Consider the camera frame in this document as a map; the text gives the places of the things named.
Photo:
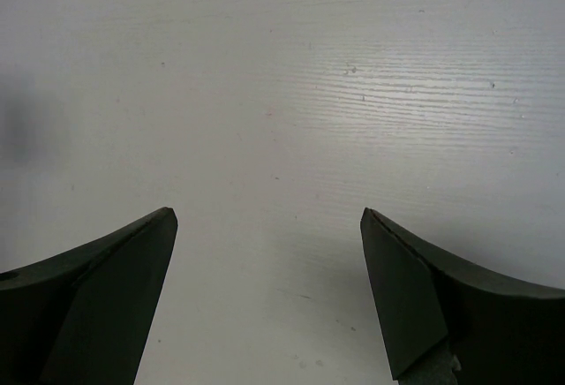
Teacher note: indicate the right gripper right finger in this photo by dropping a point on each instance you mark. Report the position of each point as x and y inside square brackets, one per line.
[446, 320]

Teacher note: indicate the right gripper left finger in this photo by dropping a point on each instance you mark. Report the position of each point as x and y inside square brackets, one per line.
[84, 315]

